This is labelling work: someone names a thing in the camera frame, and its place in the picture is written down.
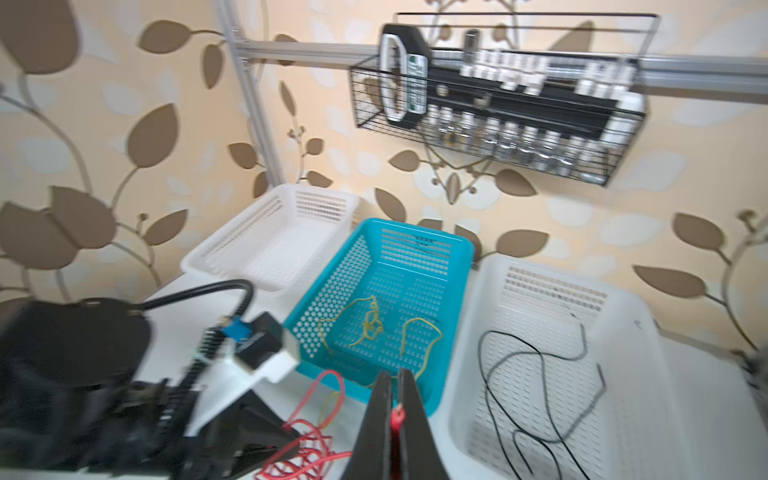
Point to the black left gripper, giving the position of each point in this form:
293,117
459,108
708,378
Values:
239,440

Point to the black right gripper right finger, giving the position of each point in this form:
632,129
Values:
417,454

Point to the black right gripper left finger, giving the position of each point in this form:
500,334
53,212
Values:
372,452

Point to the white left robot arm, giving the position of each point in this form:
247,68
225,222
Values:
70,399

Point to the white plastic basket right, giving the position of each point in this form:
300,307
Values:
557,376

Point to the white plastic basket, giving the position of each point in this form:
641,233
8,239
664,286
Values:
281,242
557,376

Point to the teal plastic basket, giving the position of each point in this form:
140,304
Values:
389,299

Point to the white plastic basket left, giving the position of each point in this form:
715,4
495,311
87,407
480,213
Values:
281,242

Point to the black tool in basket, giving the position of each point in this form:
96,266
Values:
512,107

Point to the aluminium frame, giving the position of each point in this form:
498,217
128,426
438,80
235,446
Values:
420,60

